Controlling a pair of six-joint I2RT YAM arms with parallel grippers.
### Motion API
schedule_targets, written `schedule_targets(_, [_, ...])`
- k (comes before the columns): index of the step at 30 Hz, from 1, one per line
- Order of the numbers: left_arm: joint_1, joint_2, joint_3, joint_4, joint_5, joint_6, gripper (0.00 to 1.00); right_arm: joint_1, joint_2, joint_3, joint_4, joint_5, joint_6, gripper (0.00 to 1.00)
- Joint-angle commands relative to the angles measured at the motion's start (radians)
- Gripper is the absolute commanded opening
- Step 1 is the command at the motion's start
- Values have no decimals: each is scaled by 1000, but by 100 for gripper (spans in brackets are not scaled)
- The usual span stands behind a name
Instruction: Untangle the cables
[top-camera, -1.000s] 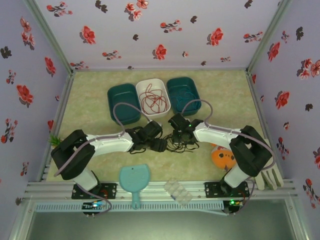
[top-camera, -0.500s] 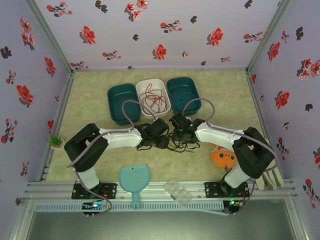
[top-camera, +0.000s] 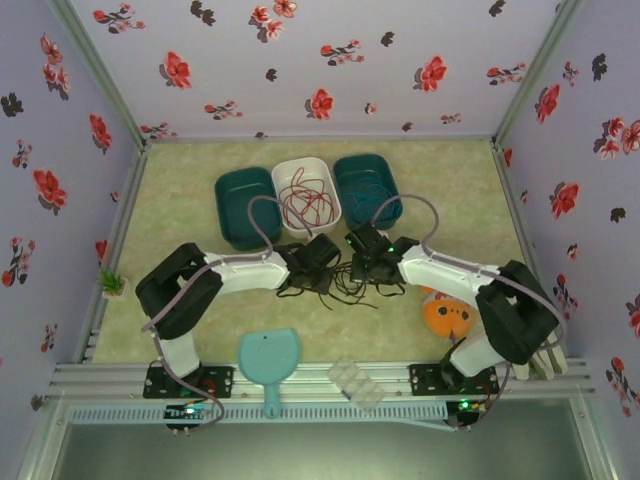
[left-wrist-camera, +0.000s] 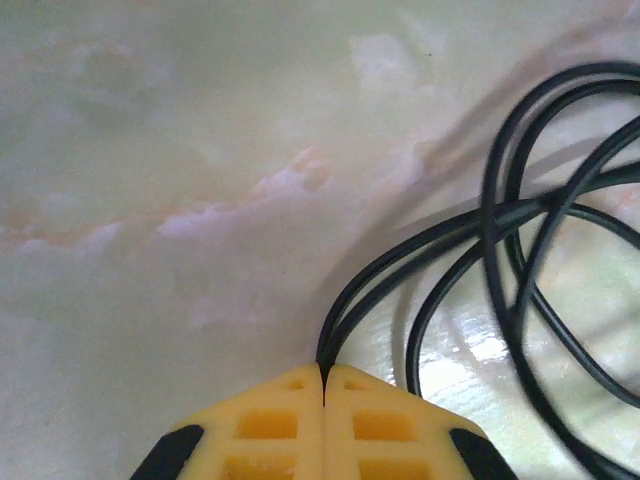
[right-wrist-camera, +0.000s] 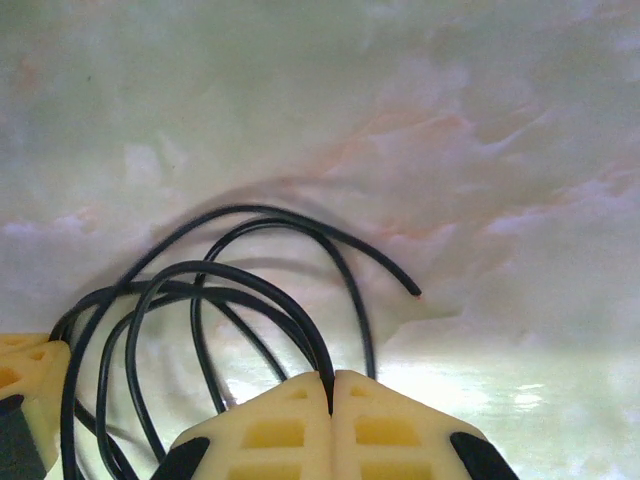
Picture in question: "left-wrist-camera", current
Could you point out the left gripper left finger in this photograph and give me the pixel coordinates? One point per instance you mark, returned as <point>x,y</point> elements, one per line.
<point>280,415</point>

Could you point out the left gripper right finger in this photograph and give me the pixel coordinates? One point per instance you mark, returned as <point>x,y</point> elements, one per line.
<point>370,415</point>

